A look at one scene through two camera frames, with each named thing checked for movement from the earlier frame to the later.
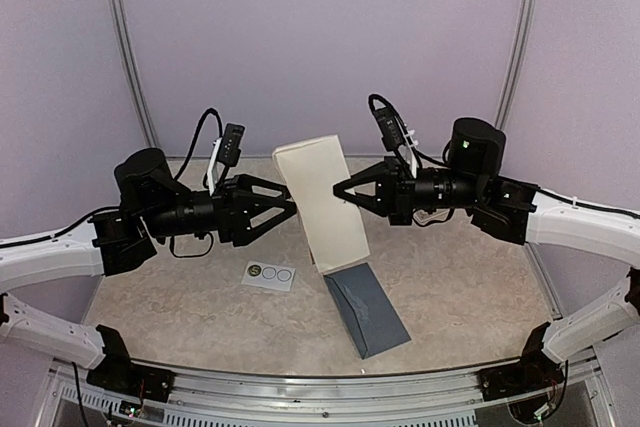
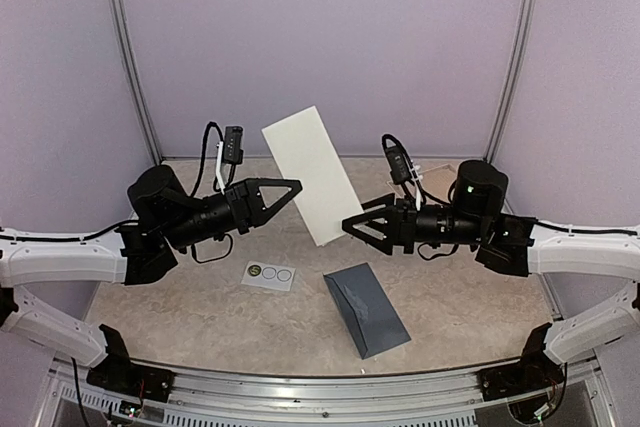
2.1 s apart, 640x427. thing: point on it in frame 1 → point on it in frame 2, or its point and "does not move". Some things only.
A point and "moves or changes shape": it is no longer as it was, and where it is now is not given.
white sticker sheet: (272, 276) does not move
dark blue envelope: (366, 309) does not move
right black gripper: (395, 191) → (403, 217)
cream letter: (333, 222) moves or changes shape
